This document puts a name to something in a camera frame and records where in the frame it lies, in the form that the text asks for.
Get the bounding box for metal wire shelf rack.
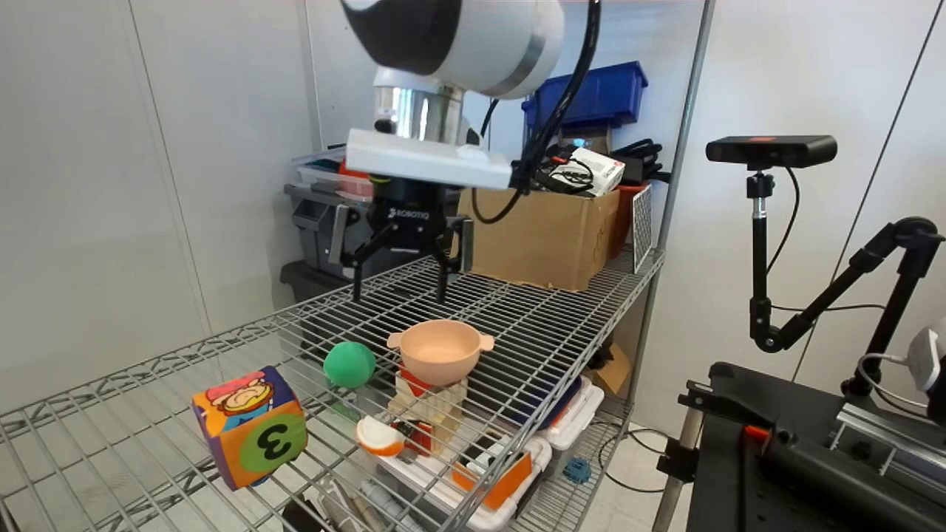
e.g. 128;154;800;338
0;0;717;532

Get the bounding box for white plastic bin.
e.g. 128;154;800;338
537;374;605;451

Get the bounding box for pink pot with handles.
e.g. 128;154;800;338
385;315;497;389

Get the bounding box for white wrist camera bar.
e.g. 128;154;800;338
343;128;515;191

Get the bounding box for brown cardboard box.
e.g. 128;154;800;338
456;184;644;295

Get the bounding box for green plush ball toy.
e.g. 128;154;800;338
318;340;382;392

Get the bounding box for red white carton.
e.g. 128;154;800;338
389;366;472;437

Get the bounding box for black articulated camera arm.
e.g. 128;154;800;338
746;165;946;403

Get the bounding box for thin black cable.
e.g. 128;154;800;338
590;423;683;496

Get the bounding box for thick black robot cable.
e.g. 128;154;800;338
469;0;605;228

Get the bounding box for brown cardboard sheet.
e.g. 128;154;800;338
587;338;636;400

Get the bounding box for small white orange bowl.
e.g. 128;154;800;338
351;413;407;462

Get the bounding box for white container orange label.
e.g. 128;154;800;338
372;431;556;532

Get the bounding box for black perforated table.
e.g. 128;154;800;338
652;358;946;532

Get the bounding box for black stereo camera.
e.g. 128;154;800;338
704;132;840;172

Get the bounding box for small blue round object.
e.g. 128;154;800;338
559;456;598;488

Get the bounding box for small white box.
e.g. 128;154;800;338
543;145;626;200

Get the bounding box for colourful soft number cube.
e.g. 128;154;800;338
190;363;311;494

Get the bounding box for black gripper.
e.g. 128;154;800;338
349;178;479;308

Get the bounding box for blue plastic bin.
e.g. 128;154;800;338
521;58;651;135

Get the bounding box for grey storage tote clear lid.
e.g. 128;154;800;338
281;150;385;278

